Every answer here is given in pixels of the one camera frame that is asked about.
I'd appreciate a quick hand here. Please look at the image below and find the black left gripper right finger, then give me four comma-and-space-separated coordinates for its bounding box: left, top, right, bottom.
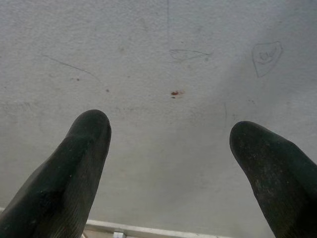
229, 120, 317, 238

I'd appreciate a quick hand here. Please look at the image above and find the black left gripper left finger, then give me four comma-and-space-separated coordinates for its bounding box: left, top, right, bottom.
0, 109, 112, 238

